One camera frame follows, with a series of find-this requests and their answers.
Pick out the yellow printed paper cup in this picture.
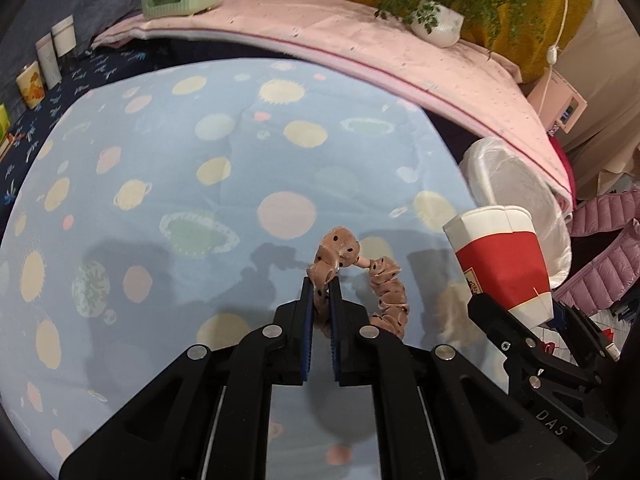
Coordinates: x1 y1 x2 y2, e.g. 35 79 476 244
15 60 43 108

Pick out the white cable with switch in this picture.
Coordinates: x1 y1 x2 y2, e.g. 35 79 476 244
545 0 576 68

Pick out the brown dotted scrunchie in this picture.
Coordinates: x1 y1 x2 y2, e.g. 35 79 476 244
307 227 411 338

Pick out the white plastic bag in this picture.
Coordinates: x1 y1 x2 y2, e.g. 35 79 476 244
459 136 573 291

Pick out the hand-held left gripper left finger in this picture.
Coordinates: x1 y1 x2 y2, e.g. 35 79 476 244
59 276 317 480

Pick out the navy printed cloth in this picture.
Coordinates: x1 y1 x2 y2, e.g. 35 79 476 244
0 37 176 211

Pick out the red and white paper cup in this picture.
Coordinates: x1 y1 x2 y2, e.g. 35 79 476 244
442 205 555 328

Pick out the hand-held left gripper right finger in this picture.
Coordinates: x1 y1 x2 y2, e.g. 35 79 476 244
327 277 586 480

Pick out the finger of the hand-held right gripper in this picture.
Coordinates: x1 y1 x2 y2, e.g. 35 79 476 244
466 291 557 397
551 304 622 387

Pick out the potted plant in white pot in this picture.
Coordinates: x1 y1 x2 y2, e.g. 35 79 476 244
352 0 546 48

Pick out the pink down jacket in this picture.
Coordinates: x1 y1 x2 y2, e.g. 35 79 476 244
550 195 640 318

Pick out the pink blanket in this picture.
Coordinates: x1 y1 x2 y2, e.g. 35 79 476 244
90 0 576 211

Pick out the light blue dotted tablecloth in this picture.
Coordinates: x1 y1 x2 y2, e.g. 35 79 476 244
0 57 506 480

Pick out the pink device box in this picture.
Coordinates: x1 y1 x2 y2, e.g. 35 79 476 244
529 69 588 135

